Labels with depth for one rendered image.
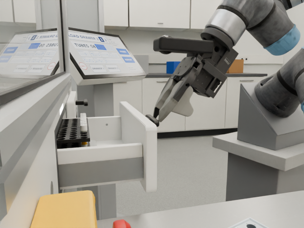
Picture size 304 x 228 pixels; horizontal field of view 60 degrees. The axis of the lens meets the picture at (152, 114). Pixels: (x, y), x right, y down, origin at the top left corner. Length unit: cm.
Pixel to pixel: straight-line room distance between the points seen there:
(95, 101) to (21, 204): 120
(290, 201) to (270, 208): 6
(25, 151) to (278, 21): 55
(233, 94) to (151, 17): 160
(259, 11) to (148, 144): 36
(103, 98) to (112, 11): 254
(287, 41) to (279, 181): 45
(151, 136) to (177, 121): 331
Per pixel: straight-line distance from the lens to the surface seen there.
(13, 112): 17
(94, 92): 136
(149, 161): 41
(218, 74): 55
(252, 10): 60
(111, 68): 134
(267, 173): 94
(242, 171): 99
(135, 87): 348
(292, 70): 89
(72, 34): 135
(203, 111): 382
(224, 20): 56
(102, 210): 159
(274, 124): 91
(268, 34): 64
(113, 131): 65
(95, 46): 140
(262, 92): 93
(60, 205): 23
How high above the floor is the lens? 102
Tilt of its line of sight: 10 degrees down
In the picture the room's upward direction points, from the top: straight up
